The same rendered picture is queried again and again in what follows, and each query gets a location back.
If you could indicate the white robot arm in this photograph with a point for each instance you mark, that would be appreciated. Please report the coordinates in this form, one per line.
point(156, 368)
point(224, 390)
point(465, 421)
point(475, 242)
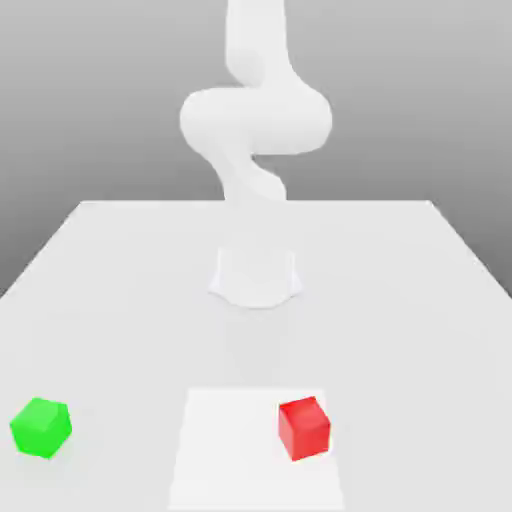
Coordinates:
point(256, 120)

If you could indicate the small red cube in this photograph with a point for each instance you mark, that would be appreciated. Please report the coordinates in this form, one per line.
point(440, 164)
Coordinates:
point(304, 430)

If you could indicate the small green cube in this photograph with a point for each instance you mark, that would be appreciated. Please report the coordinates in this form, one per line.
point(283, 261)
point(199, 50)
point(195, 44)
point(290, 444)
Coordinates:
point(40, 428)

